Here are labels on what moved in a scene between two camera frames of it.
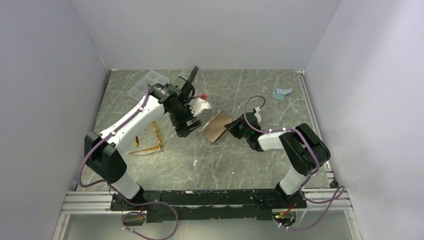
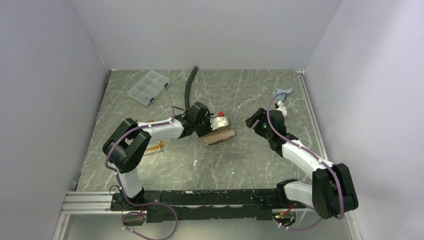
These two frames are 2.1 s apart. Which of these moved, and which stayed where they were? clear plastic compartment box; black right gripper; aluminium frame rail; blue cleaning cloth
Moved: black right gripper
Stayed: blue cleaning cloth; clear plastic compartment box; aluminium frame rail
